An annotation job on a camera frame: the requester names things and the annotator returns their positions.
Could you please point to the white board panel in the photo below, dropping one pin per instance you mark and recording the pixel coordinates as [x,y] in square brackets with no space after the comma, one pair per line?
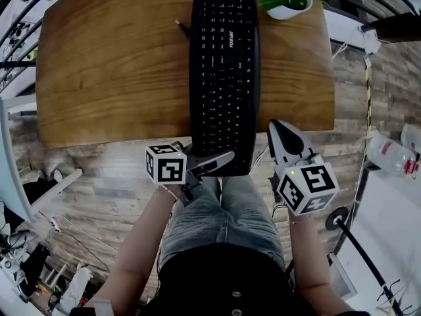
[11,163]

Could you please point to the white wooden bar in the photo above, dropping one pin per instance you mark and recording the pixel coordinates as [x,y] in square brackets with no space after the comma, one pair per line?
[56,188]

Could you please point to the white power adapter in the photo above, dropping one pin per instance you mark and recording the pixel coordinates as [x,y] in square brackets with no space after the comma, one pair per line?
[370,39]

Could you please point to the black metal railing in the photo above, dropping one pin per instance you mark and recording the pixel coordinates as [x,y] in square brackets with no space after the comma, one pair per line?
[19,18]

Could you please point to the person's blue jeans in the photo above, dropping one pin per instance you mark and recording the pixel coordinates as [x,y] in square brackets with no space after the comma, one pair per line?
[220,222]

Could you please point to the person's black shirt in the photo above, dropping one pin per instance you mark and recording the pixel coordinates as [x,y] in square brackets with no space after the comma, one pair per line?
[227,285]

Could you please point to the black stand with round base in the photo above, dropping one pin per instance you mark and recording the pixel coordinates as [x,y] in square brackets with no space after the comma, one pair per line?
[337,218]

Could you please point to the grey framed flat panel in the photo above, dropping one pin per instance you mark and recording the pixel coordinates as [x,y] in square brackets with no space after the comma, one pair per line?
[342,276]

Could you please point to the white table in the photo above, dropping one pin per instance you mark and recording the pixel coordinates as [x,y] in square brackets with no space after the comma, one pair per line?
[391,229]

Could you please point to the black keyboard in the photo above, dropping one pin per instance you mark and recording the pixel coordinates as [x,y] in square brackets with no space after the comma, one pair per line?
[223,77]

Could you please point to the person's right forearm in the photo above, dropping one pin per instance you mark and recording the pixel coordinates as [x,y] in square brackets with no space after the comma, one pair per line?
[309,262]

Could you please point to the person's left forearm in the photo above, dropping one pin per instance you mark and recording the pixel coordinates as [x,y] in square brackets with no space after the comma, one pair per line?
[138,249]

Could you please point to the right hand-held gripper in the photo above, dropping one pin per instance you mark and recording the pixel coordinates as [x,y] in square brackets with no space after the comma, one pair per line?
[307,189]

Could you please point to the clear plastic bottle red label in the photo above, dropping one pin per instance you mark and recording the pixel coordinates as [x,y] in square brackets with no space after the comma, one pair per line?
[389,153]

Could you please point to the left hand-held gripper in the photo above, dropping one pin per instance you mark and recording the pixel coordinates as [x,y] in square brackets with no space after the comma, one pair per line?
[166,165]

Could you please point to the yellow black striped strip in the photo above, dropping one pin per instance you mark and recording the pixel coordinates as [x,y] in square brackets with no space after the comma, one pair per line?
[368,94]

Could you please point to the dark wooden shelf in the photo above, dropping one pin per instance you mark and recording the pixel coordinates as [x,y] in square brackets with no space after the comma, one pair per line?
[394,28]

